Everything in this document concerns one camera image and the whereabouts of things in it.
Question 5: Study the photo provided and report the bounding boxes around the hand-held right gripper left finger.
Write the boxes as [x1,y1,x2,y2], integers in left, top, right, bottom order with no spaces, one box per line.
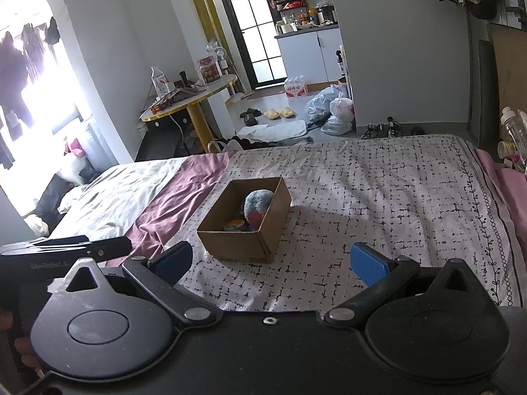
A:
[51,242,223,327]

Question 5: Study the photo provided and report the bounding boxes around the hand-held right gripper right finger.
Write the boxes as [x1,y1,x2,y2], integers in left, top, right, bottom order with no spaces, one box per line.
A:
[323,243,494,327]

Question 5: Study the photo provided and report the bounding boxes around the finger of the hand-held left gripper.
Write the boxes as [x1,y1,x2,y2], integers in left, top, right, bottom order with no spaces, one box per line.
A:
[84,236,133,258]
[29,235,90,248]

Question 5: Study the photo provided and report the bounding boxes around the brown cardboard box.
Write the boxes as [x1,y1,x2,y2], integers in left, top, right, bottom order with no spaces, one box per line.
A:
[197,177,292,264]

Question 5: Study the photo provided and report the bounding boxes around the light blue fluffy plush toy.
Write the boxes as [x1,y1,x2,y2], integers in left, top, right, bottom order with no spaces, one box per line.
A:
[244,189,275,229]

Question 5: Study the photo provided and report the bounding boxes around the person's left hand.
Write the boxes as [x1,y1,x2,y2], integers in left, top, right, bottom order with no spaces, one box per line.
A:
[0,311,41,379]

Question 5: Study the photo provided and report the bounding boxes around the white quilt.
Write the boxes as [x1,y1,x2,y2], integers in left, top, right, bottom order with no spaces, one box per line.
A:
[58,156,188,240]

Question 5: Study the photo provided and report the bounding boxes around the purple blanket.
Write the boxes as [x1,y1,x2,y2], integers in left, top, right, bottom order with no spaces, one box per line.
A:
[105,152,236,268]

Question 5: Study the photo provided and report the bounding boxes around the white black patterned bedsheet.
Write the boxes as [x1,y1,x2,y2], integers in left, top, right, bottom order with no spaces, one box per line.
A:
[165,134,524,314]

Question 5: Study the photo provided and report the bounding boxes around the pink plush toy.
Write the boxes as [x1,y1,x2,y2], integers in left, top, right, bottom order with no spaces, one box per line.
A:
[64,136,86,158]

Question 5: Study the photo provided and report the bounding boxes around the black low cabinet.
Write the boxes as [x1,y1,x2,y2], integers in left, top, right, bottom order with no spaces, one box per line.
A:
[134,109,195,162]

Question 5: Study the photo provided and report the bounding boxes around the clear plastic bag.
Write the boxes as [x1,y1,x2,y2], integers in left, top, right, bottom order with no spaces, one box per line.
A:
[321,117,354,136]

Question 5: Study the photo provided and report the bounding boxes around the round table with yellow leg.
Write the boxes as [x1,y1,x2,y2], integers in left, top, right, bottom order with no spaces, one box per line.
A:
[140,75,239,154]

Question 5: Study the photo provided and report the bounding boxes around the pink cloth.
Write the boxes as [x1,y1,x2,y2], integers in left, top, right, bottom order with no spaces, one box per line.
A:
[473,148,527,231]

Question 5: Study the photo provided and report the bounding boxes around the white red plastic bag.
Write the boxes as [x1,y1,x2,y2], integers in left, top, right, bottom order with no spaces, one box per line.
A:
[329,96,355,122]

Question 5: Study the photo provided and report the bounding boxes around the clear tray with snacks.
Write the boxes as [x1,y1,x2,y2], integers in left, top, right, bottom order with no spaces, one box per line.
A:
[150,86,207,113]

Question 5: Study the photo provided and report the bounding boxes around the white floor mat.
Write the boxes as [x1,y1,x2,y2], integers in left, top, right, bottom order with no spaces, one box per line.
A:
[239,120,308,141]

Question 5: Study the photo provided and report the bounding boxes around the clear water bottle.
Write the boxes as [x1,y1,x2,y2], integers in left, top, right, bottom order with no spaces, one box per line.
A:
[151,66,171,98]

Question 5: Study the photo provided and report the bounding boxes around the grey plastic bag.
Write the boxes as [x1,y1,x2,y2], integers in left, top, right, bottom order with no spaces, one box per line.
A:
[305,86,349,122]

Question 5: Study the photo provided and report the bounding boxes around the dark clothes at window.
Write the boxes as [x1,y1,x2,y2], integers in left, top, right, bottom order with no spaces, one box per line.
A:
[0,16,61,170]

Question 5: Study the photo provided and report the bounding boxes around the white standing fan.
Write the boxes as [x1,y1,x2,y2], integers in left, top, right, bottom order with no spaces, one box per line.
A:
[217,47,244,102]

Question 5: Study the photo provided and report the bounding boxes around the small white pink jar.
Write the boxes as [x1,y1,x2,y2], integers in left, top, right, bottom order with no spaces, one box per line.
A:
[497,140,520,162]

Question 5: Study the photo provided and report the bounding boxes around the pack of water bottles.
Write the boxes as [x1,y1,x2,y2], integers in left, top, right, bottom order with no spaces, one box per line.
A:
[284,76,310,99]

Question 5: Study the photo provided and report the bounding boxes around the red snack jar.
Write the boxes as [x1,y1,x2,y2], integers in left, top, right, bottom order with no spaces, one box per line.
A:
[198,57,220,84]

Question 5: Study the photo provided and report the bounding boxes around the clear plastic bottle white cap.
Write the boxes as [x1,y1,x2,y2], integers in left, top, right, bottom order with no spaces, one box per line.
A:
[500,107,527,158]

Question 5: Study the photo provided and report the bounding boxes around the black board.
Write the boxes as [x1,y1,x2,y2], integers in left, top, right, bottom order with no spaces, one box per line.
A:
[478,39,502,154]

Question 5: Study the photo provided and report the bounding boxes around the white kitchen cabinet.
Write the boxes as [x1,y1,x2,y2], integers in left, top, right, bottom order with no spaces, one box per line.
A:
[276,28,343,85]

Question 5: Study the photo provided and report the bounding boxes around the brown board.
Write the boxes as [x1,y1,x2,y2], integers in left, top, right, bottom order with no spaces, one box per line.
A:
[488,22,527,133]

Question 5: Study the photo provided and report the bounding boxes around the black framed glass door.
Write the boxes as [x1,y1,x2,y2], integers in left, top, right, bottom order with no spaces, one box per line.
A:
[220,0,287,90]

